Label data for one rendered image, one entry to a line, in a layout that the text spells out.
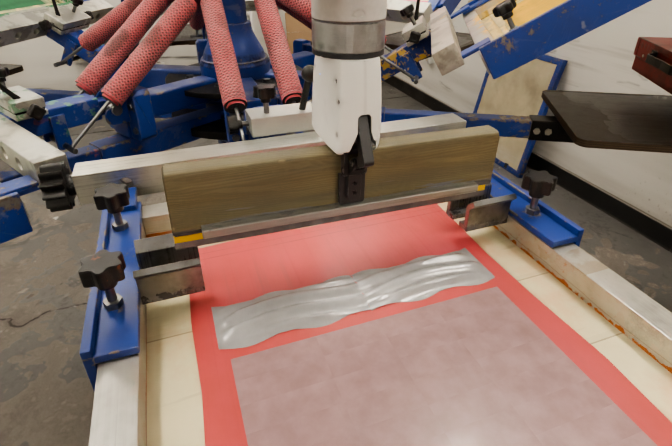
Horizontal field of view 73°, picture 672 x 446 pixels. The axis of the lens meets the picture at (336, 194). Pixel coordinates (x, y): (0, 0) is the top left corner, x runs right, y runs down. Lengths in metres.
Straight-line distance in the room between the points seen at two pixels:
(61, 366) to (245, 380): 1.55
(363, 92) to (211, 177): 0.18
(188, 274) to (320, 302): 0.16
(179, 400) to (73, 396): 1.40
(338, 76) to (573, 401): 0.39
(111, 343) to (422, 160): 0.39
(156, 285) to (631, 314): 0.53
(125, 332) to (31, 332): 1.70
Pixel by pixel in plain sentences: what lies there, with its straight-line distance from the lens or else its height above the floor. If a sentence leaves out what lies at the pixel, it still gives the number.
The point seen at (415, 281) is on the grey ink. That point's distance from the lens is 0.61.
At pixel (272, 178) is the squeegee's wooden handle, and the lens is 0.50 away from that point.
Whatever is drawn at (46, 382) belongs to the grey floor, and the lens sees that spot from 1.99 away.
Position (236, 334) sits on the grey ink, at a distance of 0.55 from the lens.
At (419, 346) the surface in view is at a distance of 0.54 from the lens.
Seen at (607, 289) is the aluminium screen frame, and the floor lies 0.99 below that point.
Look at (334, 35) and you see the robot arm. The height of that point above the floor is 1.27.
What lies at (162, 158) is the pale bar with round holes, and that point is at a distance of 0.78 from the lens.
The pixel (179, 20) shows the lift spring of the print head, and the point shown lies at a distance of 1.16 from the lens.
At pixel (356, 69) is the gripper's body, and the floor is 1.24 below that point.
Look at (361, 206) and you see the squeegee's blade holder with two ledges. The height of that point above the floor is 1.07.
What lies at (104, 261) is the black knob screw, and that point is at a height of 1.06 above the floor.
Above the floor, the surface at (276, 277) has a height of 0.95.
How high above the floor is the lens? 1.35
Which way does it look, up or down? 29 degrees down
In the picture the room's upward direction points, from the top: straight up
